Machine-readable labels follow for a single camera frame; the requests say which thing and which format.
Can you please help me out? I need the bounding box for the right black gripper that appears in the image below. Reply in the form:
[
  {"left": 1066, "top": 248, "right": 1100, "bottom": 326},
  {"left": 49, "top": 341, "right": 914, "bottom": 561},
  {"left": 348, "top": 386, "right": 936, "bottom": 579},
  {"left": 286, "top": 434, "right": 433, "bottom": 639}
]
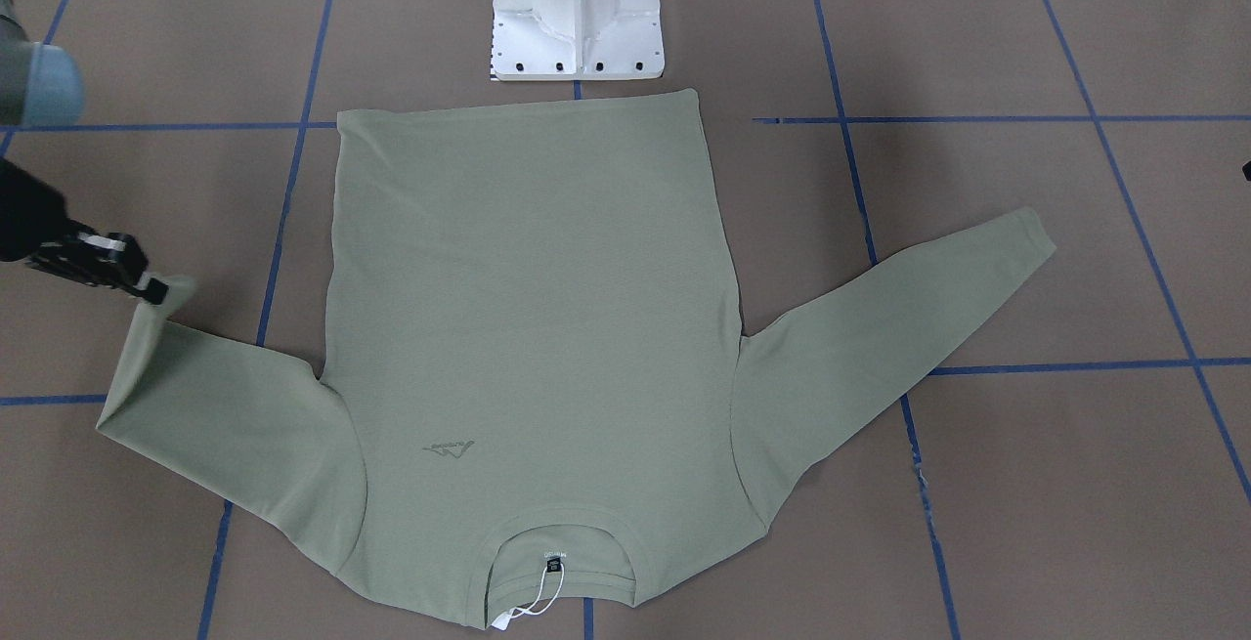
[{"left": 23, "top": 220, "right": 170, "bottom": 306}]

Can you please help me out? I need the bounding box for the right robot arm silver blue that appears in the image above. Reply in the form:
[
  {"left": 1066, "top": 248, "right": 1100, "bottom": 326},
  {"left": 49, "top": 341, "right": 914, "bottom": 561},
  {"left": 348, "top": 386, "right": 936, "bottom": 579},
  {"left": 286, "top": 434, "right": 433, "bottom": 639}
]
[{"left": 1, "top": 0, "right": 169, "bottom": 305}]

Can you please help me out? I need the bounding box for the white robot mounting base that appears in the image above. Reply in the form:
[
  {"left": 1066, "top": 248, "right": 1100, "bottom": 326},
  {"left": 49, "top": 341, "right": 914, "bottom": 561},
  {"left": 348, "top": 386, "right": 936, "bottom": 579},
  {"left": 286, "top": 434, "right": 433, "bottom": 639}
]
[{"left": 489, "top": 0, "right": 666, "bottom": 83}]

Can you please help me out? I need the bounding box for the olive green long-sleeve shirt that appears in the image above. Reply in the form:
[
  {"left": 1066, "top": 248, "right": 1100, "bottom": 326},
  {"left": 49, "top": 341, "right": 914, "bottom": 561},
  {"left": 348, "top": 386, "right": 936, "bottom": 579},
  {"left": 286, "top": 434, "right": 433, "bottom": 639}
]
[{"left": 98, "top": 91, "right": 1056, "bottom": 628}]

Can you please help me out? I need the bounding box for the white shirt hang tag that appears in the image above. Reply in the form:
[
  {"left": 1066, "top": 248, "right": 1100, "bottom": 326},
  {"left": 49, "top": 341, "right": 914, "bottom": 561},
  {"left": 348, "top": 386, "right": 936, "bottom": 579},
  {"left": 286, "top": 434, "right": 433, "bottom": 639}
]
[{"left": 489, "top": 558, "right": 567, "bottom": 631}]

